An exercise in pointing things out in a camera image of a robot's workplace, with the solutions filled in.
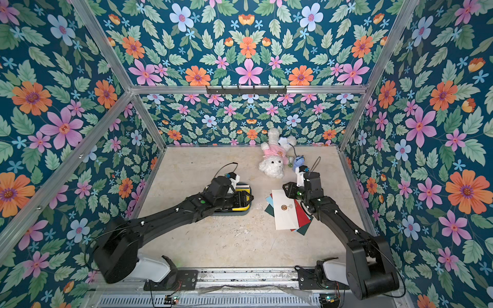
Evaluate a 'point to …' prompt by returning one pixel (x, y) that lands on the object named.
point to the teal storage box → (230, 213)
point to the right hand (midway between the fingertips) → (284, 184)
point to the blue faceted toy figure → (298, 162)
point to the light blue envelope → (270, 201)
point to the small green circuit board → (171, 300)
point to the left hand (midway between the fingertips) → (250, 197)
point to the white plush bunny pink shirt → (275, 153)
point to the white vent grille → (212, 301)
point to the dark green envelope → (269, 210)
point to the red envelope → (303, 218)
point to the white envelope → (285, 210)
